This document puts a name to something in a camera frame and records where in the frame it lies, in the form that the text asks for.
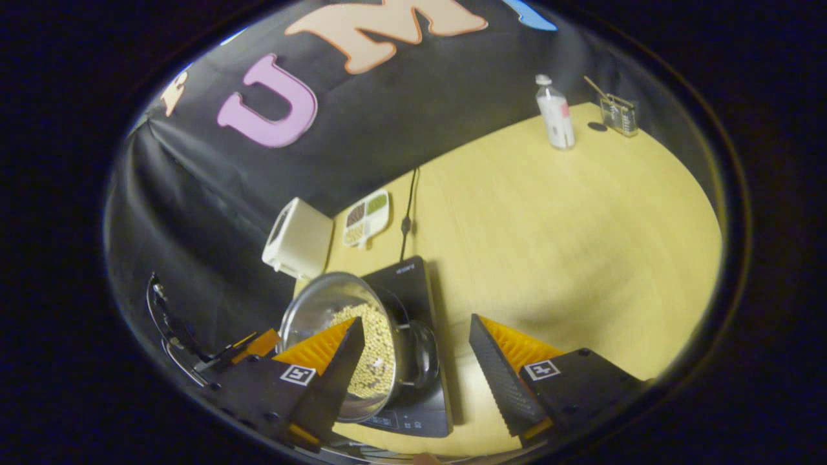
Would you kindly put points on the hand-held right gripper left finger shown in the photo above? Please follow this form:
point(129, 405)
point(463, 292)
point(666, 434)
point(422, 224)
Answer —
point(336, 374)

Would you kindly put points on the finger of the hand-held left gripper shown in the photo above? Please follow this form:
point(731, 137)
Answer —
point(258, 343)

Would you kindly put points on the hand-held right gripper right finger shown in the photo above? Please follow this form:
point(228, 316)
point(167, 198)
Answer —
point(494, 374)

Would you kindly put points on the black induction cooktop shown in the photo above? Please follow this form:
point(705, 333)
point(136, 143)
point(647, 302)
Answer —
point(413, 290)

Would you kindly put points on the white toaster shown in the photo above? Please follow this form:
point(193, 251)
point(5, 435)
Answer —
point(300, 242)

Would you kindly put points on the white divided dish of beans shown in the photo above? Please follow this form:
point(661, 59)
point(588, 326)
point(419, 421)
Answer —
point(368, 216)

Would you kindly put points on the clear bottle with red label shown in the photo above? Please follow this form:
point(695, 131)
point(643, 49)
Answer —
point(557, 119)

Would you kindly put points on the small black round cap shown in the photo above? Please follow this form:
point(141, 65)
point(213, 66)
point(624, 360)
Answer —
point(597, 126)

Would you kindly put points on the clear glass measuring cup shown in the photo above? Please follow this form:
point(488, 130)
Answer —
point(620, 117)

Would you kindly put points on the wooden stick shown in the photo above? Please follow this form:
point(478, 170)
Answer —
point(597, 88)

